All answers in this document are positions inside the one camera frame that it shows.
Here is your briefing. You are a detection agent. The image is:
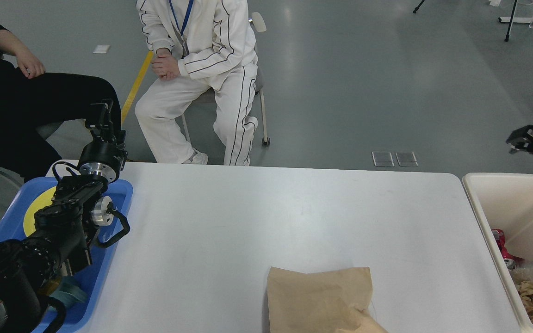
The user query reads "clear floor plate left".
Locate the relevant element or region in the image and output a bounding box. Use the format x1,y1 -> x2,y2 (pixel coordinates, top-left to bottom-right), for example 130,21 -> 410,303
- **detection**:
372,151 -> 395,168

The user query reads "clear floor plate right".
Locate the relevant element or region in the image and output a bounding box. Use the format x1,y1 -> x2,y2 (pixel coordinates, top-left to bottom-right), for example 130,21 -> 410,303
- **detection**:
395,151 -> 419,168

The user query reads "white stand base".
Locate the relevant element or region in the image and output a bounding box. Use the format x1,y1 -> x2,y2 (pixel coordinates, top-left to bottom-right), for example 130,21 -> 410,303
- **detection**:
486,0 -> 533,42

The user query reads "person in black trousers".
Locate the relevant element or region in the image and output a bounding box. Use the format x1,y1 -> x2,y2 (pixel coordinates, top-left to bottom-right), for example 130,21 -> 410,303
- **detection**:
0,25 -> 121,181

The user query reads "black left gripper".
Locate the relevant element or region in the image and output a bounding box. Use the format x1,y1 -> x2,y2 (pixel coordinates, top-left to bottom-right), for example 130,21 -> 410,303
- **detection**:
78,99 -> 127,183

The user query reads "dark teal mug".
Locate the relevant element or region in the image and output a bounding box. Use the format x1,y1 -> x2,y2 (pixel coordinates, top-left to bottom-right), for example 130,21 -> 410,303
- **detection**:
50,276 -> 89,308

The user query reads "red round object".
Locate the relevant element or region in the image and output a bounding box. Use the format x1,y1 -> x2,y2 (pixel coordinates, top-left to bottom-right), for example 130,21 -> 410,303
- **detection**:
491,229 -> 524,270

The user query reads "person in white tracksuit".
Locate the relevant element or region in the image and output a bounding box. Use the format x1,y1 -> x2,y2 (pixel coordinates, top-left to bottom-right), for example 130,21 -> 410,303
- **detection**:
135,0 -> 258,166

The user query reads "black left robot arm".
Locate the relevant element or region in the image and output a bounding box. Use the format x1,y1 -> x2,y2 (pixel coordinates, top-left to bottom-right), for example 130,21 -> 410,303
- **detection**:
0,99 -> 130,333

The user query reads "clear floor plate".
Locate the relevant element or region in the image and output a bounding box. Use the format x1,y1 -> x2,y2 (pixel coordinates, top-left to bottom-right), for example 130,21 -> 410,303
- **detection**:
372,151 -> 395,168
395,151 -> 419,168

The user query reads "yellow plastic plate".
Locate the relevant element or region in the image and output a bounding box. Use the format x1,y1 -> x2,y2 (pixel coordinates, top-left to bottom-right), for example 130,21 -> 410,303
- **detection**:
23,187 -> 56,236

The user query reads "brown paper bag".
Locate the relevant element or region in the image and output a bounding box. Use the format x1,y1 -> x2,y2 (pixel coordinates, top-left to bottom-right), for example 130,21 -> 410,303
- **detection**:
266,267 -> 385,333

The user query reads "white paper scrap on floor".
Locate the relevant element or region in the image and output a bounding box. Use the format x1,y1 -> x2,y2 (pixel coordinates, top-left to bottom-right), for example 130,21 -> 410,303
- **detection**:
93,44 -> 110,54

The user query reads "beige plastic bin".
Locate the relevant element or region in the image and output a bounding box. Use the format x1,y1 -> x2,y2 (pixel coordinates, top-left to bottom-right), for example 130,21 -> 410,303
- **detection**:
463,173 -> 533,333

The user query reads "blue plastic tray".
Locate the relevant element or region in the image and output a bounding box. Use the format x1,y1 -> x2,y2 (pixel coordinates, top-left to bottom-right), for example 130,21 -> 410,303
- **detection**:
0,177 -> 133,333

